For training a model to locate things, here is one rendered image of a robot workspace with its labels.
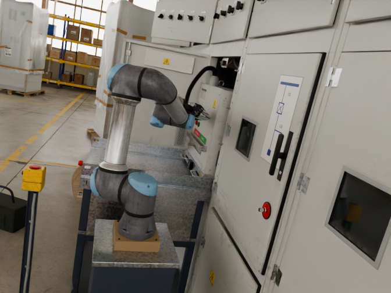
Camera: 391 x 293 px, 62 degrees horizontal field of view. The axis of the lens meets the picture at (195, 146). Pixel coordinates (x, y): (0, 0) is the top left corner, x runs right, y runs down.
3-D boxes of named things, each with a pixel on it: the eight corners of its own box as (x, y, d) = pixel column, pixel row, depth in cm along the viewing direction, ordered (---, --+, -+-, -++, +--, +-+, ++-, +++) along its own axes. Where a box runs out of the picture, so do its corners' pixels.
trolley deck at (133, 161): (78, 188, 160) (80, 177, 159) (91, 153, 219) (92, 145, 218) (209, 202, 177) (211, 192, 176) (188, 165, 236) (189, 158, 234)
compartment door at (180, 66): (112, 138, 250) (127, 39, 234) (192, 157, 243) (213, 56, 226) (109, 139, 244) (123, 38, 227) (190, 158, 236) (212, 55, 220)
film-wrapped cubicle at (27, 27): (-10, 90, 810) (-4, -7, 760) (12, 87, 926) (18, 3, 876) (28, 97, 822) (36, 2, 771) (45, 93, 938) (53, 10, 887)
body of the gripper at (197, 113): (199, 121, 173) (181, 113, 167) (192, 117, 180) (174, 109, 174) (205, 108, 173) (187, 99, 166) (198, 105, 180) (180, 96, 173)
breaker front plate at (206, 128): (201, 175, 179) (219, 89, 169) (185, 152, 225) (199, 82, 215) (203, 176, 180) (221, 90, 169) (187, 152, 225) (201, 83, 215)
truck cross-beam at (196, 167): (200, 185, 178) (202, 175, 176) (183, 156, 229) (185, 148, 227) (209, 186, 179) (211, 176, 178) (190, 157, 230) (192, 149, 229)
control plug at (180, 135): (173, 146, 216) (178, 120, 212) (172, 143, 221) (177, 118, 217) (185, 147, 218) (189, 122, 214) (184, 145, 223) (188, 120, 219)
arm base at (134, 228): (155, 242, 126) (159, 218, 124) (115, 238, 124) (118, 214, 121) (155, 223, 140) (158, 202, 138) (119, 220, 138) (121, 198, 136)
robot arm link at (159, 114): (167, 127, 157) (173, 105, 159) (146, 121, 160) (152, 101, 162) (171, 131, 165) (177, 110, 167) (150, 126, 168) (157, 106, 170)
